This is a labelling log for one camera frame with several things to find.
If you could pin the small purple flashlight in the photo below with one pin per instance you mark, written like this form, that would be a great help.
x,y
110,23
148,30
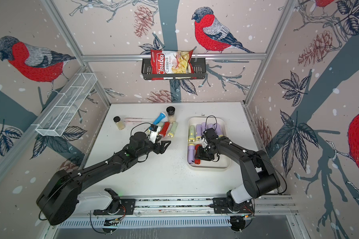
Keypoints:
x,y
198,132

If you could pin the small pale green flashlight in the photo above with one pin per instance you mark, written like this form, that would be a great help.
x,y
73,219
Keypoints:
x,y
191,133

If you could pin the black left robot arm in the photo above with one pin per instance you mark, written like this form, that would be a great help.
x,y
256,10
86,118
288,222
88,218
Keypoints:
x,y
59,198

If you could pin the glass spice grinder black cap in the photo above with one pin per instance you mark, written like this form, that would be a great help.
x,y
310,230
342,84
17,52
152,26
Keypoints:
x,y
171,114

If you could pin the cream plastic storage tray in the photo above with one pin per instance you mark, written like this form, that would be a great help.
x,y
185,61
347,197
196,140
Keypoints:
x,y
224,162

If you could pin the large purple flashlight yellow rim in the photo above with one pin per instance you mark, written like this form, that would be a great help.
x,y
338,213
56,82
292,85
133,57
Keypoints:
x,y
190,153

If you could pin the pink wire utensil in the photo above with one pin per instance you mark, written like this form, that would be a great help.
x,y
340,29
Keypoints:
x,y
138,120

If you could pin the purple flashlight with yellow button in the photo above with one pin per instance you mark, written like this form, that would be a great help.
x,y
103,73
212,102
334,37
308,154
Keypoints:
x,y
218,130

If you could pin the white wire mesh shelf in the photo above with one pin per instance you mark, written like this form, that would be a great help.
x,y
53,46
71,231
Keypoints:
x,y
68,102

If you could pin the black wall basket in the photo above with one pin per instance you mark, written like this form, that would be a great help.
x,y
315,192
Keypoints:
x,y
198,65

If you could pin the small glass jar black lid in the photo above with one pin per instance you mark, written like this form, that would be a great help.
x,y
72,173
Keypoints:
x,y
119,123

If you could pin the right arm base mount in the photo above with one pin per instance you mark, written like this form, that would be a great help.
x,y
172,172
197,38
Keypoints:
x,y
228,205

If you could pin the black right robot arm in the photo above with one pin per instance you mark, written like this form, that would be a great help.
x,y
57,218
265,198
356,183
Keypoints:
x,y
258,175

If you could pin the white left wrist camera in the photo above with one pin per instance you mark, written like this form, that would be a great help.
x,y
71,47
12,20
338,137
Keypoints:
x,y
153,133

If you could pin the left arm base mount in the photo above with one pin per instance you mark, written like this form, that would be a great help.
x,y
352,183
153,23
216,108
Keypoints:
x,y
117,205

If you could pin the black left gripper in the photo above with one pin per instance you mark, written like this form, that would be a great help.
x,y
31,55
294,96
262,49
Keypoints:
x,y
158,150

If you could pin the red cassava chips bag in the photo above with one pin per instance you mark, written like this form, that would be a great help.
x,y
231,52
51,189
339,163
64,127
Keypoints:
x,y
171,62

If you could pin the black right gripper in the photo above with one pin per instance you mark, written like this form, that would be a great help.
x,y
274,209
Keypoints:
x,y
202,157

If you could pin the short purple flashlight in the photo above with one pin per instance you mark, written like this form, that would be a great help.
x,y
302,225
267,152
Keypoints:
x,y
203,127

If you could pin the small red flashlight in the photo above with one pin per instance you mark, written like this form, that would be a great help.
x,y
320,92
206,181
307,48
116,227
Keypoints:
x,y
164,129

